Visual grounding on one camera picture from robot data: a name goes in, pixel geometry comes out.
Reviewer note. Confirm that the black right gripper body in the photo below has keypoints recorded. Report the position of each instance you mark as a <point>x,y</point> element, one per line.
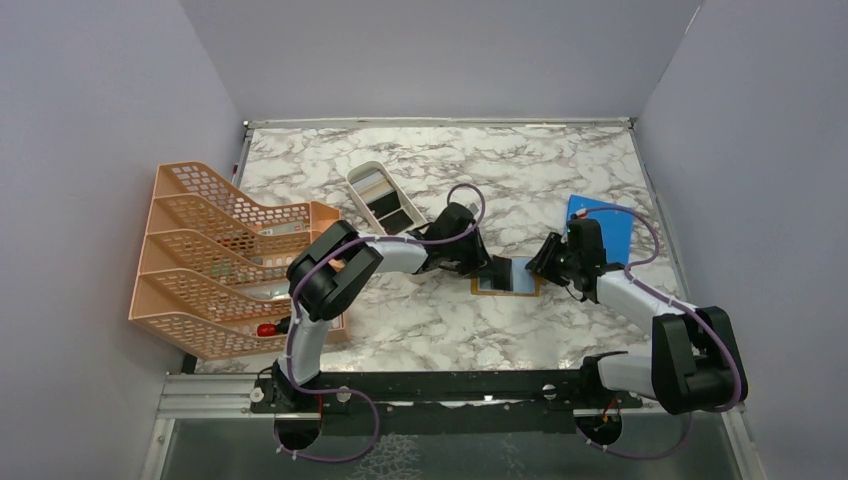
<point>561,269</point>

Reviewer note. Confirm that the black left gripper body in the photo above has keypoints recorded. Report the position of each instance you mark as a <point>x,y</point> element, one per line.
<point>466,254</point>

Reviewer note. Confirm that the yellow leather card holder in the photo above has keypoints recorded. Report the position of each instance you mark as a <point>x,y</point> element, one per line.
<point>525,283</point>

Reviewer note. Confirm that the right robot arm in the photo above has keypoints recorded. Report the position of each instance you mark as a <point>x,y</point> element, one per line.
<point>693,363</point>

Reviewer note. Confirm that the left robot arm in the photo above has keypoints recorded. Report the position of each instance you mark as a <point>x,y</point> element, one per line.
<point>325,279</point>

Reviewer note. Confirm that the white plastic card tray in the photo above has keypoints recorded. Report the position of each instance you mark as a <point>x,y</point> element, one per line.
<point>363,170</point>

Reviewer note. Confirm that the black VIP card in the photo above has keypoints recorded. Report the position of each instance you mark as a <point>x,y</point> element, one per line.
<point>385,205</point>

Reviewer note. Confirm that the red object in rack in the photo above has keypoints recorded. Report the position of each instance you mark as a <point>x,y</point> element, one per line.
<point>266,330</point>

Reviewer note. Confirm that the peach plastic file rack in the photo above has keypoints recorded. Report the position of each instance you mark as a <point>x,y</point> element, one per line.
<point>213,263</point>

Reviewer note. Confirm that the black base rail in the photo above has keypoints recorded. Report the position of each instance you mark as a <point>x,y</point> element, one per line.
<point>433,403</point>

